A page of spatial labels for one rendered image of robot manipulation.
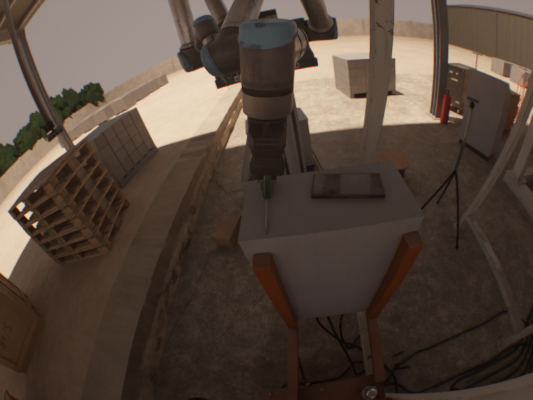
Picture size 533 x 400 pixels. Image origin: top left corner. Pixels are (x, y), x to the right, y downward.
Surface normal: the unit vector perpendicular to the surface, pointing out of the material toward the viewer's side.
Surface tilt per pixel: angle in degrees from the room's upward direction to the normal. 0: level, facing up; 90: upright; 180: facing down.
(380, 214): 0
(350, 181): 0
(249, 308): 0
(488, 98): 90
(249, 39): 85
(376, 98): 100
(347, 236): 90
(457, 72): 90
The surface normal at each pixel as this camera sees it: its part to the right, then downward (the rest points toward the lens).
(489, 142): -0.92, 0.37
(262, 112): -0.21, 0.73
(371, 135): 0.00, 0.79
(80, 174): 0.97, -0.25
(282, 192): -0.22, -0.72
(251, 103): -0.56, 0.61
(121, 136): 0.95, 0.00
